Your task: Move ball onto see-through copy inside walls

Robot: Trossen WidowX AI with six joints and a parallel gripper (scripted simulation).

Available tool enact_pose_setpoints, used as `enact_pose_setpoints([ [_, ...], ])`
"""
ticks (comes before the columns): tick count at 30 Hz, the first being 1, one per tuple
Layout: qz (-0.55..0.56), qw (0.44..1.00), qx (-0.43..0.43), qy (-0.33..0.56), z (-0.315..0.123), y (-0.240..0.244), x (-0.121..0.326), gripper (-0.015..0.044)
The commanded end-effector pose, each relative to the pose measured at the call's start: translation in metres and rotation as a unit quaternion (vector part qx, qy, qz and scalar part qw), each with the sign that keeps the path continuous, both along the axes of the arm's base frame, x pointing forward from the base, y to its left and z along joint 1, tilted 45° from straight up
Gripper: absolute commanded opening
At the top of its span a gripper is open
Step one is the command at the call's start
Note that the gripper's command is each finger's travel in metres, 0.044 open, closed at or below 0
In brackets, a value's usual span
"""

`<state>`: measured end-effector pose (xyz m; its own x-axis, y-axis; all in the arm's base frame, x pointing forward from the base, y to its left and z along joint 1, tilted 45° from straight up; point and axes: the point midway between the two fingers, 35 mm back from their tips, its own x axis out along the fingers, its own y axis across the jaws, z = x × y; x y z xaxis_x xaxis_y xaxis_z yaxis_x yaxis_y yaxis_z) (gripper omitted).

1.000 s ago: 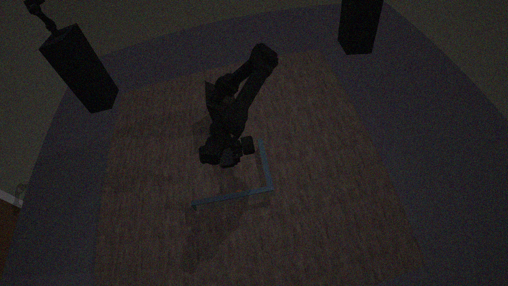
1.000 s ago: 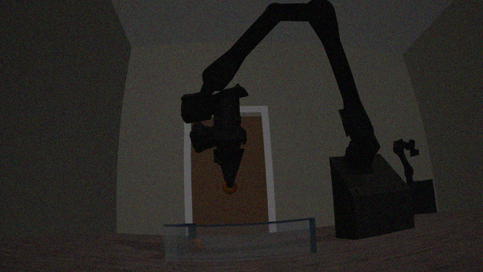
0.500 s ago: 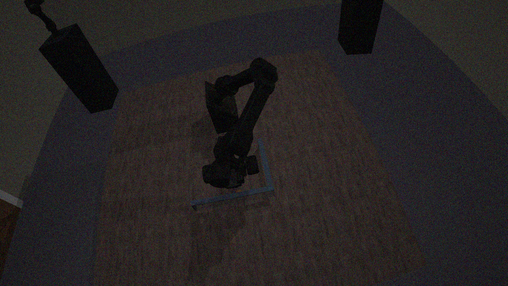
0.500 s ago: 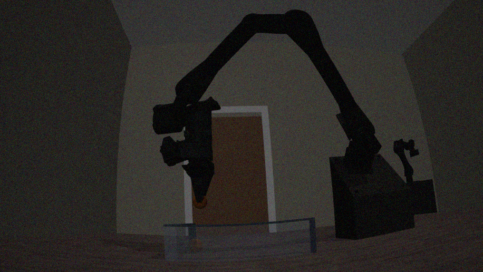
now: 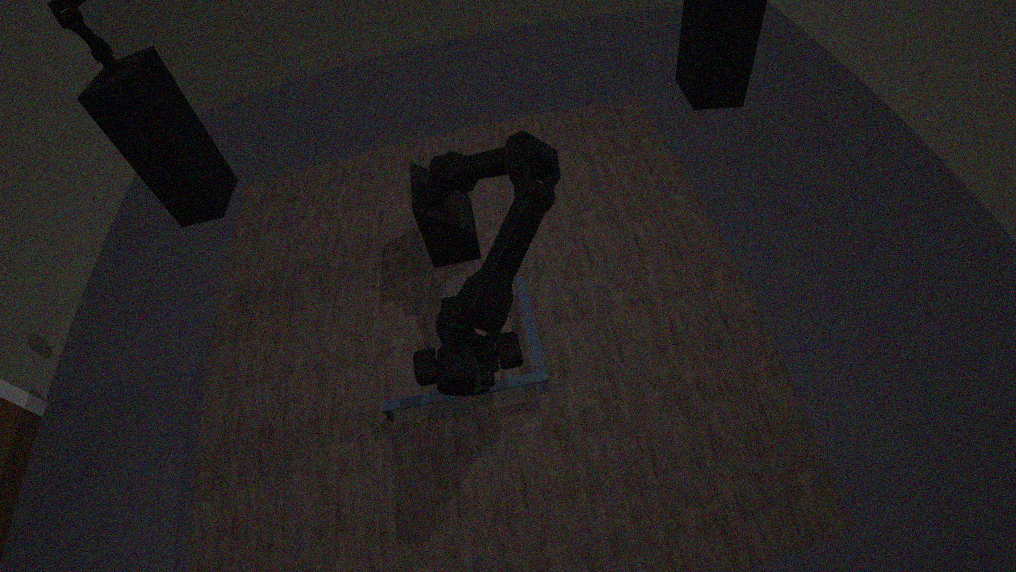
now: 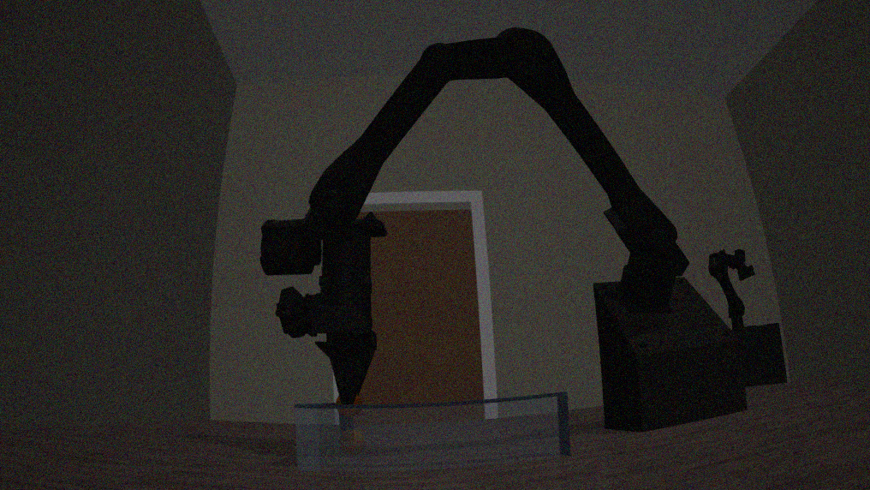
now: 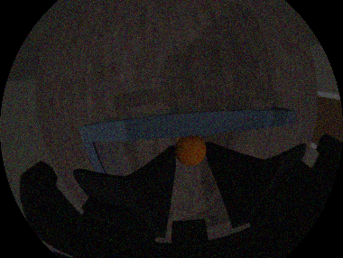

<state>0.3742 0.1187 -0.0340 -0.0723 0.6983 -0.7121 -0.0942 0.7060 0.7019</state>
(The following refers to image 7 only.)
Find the clear low wall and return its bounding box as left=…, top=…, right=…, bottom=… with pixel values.
left=88, top=105, right=284, bottom=177

